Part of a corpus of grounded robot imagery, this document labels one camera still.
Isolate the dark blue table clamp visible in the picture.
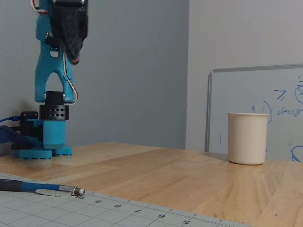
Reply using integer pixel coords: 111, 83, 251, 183
0, 125, 33, 150

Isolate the blue cable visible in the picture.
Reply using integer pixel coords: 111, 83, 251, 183
0, 115, 21, 123

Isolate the whiteboard with blue drawings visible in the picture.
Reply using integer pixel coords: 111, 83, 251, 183
205, 63, 303, 163

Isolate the blue and black pen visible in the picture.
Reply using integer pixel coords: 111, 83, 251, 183
0, 179, 86, 198

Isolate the black motor controller board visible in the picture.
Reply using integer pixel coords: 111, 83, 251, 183
19, 111, 41, 138

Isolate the grey gridded cutting mat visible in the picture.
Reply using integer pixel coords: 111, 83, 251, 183
0, 172, 251, 227

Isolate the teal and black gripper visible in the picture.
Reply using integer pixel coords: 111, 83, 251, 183
51, 0, 89, 65

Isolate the cream ceramic mug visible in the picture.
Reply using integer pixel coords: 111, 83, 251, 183
227, 112, 269, 166

